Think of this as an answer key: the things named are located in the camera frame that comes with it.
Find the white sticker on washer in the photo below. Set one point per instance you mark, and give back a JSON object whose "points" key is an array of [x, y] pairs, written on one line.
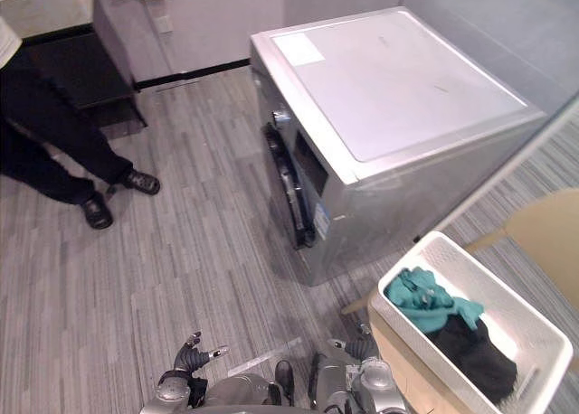
{"points": [[297, 49]]}

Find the dark robot right foot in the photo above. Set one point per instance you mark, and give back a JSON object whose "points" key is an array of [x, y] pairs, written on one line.
{"points": [[316, 378]]}

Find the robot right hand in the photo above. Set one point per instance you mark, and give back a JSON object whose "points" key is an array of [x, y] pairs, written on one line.
{"points": [[362, 348]]}

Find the silver robot right leg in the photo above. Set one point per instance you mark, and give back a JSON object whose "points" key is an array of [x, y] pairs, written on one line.
{"points": [[332, 375]]}

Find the silver robot leg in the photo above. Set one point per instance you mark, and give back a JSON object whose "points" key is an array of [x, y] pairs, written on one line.
{"points": [[332, 375], [240, 389]]}

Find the white counter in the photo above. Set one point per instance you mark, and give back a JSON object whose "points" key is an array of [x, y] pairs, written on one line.
{"points": [[45, 12]]}

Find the teal garment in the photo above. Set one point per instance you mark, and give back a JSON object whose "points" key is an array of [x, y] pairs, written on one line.
{"points": [[425, 310]]}

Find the blue label on washer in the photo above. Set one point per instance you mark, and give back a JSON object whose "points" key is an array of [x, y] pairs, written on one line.
{"points": [[322, 222]]}

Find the black garment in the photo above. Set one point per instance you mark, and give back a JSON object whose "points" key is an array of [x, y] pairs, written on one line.
{"points": [[475, 360]]}

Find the white plastic laundry basket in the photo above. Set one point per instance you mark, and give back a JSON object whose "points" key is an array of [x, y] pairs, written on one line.
{"points": [[452, 256]]}

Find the person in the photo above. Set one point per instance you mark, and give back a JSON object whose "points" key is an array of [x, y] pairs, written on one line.
{"points": [[45, 129]]}

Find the black washing machine door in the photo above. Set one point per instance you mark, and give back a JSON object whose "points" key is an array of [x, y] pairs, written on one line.
{"points": [[289, 188]]}

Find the dark robot left foot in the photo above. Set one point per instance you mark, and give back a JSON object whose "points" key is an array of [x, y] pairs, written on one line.
{"points": [[285, 380]]}

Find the dark robot foot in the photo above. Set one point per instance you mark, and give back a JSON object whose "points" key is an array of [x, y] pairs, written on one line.
{"points": [[285, 380], [316, 378]]}

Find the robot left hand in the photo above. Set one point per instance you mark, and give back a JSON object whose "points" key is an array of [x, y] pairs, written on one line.
{"points": [[192, 360]]}

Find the silver robot left leg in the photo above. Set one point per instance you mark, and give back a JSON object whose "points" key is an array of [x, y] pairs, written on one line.
{"points": [[240, 389]]}

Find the clear floor tape strip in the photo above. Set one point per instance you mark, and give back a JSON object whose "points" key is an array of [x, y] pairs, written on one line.
{"points": [[267, 357]]}

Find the silver washing machine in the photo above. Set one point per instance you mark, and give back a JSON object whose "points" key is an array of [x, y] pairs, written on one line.
{"points": [[398, 84]]}

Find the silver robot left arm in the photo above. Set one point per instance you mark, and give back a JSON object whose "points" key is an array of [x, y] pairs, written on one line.
{"points": [[172, 393]]}

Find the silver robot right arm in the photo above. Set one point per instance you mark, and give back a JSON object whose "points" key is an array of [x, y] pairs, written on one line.
{"points": [[380, 382]]}

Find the white wall outlet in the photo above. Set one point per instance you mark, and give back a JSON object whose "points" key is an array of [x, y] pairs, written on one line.
{"points": [[164, 25]]}

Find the black low cabinet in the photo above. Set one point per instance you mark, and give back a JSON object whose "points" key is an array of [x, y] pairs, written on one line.
{"points": [[90, 79]]}

